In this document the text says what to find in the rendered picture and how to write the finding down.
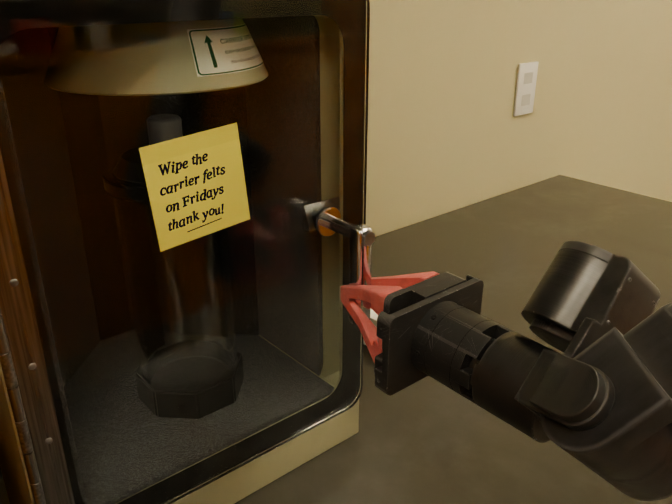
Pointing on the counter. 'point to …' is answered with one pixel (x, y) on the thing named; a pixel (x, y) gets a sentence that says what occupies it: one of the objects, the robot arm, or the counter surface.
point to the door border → (28, 363)
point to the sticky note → (195, 184)
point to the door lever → (362, 265)
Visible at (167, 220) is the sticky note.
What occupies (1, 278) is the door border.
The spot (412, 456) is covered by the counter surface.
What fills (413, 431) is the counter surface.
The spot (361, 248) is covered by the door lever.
